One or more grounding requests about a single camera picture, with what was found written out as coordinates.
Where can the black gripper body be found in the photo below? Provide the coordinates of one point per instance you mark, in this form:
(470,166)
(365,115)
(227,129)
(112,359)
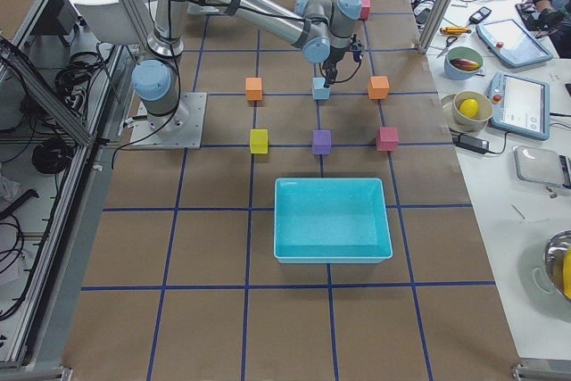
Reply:
(335,58)

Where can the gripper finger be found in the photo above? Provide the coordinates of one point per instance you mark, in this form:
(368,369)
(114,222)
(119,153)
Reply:
(330,76)

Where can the light blue block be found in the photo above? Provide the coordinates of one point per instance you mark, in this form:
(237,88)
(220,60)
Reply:
(319,89)

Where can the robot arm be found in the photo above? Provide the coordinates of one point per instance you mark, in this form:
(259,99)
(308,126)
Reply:
(322,29)

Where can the pink block far left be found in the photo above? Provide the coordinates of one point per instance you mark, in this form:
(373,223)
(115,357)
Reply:
(365,9)

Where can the pink block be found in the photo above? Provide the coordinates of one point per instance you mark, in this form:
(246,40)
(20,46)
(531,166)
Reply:
(365,9)
(387,139)

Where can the orange block far right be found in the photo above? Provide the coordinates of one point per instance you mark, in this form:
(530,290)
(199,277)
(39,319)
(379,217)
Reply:
(378,87)

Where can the purple block right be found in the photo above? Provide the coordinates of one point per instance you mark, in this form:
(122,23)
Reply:
(321,142)

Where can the pink block right side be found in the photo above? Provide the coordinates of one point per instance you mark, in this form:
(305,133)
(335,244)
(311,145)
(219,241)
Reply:
(387,139)

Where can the yellow block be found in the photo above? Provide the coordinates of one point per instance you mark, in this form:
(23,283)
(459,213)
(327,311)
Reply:
(259,141)

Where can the black scissors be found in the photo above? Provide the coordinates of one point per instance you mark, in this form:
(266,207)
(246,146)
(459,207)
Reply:
(450,40)

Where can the green bowl with fruit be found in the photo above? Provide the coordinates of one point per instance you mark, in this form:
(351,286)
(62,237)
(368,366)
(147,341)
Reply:
(462,62)

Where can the yellow lemon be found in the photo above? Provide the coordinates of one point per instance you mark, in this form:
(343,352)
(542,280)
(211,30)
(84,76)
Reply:
(469,108)

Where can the bowl with lemon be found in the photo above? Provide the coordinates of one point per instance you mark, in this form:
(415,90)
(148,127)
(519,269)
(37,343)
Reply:
(456,121)

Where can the teal plastic bin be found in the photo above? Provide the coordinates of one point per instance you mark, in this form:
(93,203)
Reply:
(331,220)

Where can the black power adapter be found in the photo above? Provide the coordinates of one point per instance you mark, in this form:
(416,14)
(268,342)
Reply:
(472,144)

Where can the teach pendant far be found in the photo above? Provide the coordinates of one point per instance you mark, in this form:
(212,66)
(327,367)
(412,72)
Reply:
(512,43)

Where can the teach pendant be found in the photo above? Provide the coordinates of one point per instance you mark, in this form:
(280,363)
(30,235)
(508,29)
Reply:
(512,43)
(520,105)

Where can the teach pendant near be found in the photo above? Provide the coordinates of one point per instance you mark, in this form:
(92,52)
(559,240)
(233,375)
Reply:
(520,105)

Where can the metal bowl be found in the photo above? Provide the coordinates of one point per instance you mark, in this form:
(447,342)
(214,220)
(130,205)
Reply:
(553,277)

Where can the yellow handled tool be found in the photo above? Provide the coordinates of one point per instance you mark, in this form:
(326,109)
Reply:
(455,31)

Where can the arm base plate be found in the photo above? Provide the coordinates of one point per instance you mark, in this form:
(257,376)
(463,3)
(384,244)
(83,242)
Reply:
(185,130)

